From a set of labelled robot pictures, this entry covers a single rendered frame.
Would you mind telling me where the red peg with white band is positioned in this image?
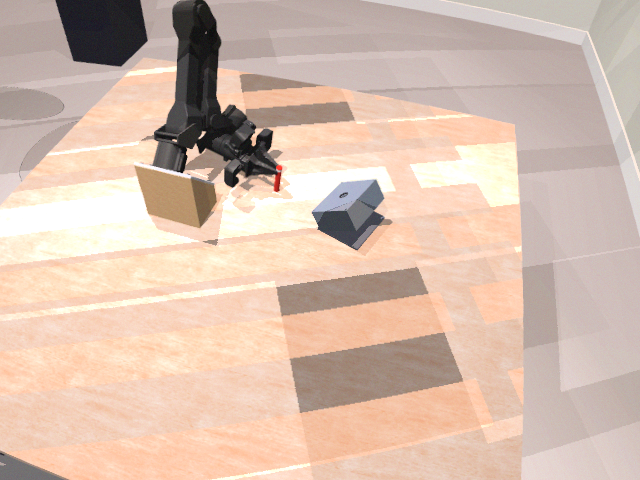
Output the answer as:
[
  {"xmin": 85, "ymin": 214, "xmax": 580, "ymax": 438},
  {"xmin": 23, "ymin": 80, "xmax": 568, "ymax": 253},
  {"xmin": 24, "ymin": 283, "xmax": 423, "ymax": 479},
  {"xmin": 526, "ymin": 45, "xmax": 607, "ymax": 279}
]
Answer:
[{"xmin": 274, "ymin": 165, "xmax": 282, "ymax": 192}]

